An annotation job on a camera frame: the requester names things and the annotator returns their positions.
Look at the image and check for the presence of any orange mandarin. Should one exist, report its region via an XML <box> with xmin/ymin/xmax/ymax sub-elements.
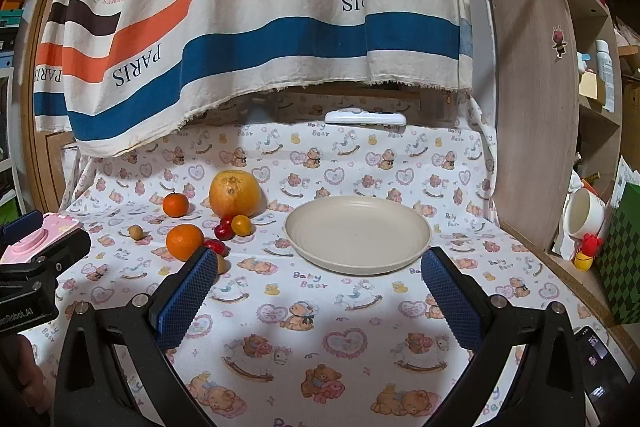
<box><xmin>166</xmin><ymin>225</ymin><xmax>204</xmax><ymax>262</ymax></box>

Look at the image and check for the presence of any brown round kiwi fruit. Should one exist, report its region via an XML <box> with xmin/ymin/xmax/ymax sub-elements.
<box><xmin>216</xmin><ymin>255</ymin><xmax>231</xmax><ymax>275</ymax></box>

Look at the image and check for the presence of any person's left hand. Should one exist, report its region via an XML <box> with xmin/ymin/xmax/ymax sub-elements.
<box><xmin>1</xmin><ymin>335</ymin><xmax>51</xmax><ymax>414</ymax></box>

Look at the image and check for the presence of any black smartphone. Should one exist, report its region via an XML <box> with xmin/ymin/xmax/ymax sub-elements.
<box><xmin>574</xmin><ymin>326</ymin><xmax>631</xmax><ymax>426</ymax></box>

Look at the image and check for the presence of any small brown longan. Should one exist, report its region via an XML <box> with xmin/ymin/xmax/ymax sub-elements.
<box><xmin>128</xmin><ymin>225</ymin><xmax>143</xmax><ymax>241</ymax></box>

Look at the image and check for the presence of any red yellow toy figure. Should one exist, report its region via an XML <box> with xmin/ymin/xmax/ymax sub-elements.
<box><xmin>573</xmin><ymin>234</ymin><xmax>604</xmax><ymax>271</ymax></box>

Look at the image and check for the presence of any green diamond pattern bag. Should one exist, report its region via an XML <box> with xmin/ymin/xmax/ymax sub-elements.
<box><xmin>596</xmin><ymin>183</ymin><xmax>640</xmax><ymax>325</ymax></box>

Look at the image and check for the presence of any small back mandarin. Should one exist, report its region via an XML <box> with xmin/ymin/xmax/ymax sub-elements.
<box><xmin>162</xmin><ymin>193</ymin><xmax>190</xmax><ymax>218</ymax></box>

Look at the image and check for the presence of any white bucket cup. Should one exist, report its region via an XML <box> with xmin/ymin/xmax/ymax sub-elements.
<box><xmin>563</xmin><ymin>187</ymin><xmax>605</xmax><ymax>239</ymax></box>

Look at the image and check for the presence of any red cherry tomato front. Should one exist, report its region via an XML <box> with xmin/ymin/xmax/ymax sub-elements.
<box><xmin>203</xmin><ymin>239</ymin><xmax>230</xmax><ymax>258</ymax></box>

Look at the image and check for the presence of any red cherry tomato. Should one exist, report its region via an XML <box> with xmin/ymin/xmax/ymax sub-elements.
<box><xmin>203</xmin><ymin>239</ymin><xmax>230</xmax><ymax>258</ymax></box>
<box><xmin>214</xmin><ymin>215</ymin><xmax>235</xmax><ymax>241</ymax></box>

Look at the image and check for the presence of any yellow cherry tomato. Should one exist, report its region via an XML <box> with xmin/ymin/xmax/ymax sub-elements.
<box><xmin>230</xmin><ymin>215</ymin><xmax>253</xmax><ymax>237</ymax></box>

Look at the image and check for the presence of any large yellow grapefruit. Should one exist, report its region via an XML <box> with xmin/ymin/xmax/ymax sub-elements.
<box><xmin>209</xmin><ymin>169</ymin><xmax>262</xmax><ymax>218</ymax></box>

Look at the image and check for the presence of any beige round plate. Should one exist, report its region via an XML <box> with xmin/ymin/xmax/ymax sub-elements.
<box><xmin>283</xmin><ymin>196</ymin><xmax>432</xmax><ymax>277</ymax></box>

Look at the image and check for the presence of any baby bear print sheet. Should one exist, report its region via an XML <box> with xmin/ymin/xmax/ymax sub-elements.
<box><xmin>30</xmin><ymin>95</ymin><xmax>626</xmax><ymax>426</ymax></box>

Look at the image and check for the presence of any wooden shelf unit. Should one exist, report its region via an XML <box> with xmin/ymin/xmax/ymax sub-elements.
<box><xmin>489</xmin><ymin>0</ymin><xmax>639</xmax><ymax>362</ymax></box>

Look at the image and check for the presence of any striped Paris cloth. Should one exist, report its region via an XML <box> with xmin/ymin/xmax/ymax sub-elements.
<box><xmin>32</xmin><ymin>0</ymin><xmax>473</xmax><ymax>157</ymax></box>

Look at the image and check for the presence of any white lotion bottle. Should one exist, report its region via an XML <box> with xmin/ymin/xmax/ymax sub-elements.
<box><xmin>596</xmin><ymin>39</ymin><xmax>615</xmax><ymax>113</ymax></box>

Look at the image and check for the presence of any white remote control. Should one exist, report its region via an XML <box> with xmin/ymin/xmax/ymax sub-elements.
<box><xmin>324</xmin><ymin>107</ymin><xmax>407</xmax><ymax>127</ymax></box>

